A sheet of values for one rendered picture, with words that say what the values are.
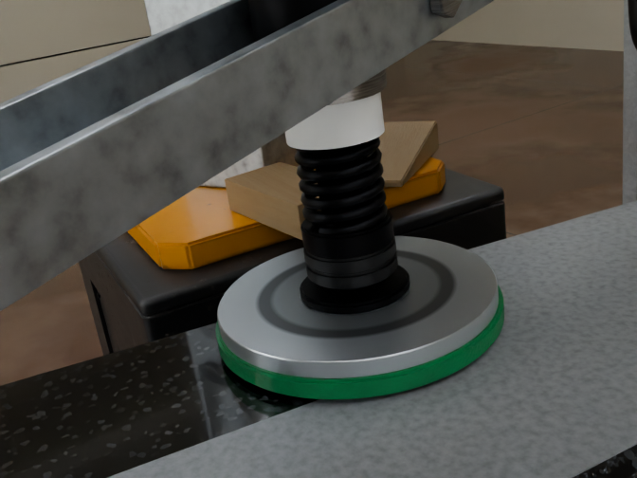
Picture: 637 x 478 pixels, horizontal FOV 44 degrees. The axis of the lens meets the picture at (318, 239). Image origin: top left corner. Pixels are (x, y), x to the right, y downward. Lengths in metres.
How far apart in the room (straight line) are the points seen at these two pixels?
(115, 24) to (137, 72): 6.33
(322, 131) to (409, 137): 0.80
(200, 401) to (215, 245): 0.58
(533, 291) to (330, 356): 0.20
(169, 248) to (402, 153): 0.41
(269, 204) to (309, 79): 0.64
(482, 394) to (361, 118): 0.20
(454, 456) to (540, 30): 6.52
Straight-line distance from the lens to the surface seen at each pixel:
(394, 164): 1.25
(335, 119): 0.53
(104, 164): 0.37
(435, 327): 0.54
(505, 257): 0.72
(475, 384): 0.54
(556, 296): 0.65
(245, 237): 1.13
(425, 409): 0.52
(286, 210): 1.05
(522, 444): 0.48
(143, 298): 1.07
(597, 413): 0.51
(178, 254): 1.12
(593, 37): 6.60
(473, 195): 1.26
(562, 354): 0.57
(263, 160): 1.24
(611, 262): 0.70
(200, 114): 0.40
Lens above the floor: 1.16
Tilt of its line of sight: 21 degrees down
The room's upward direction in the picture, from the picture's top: 8 degrees counter-clockwise
